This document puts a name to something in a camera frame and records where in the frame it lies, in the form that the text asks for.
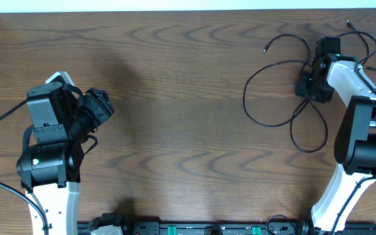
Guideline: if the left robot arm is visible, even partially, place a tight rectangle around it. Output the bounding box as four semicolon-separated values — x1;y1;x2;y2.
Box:
16;71;114;234

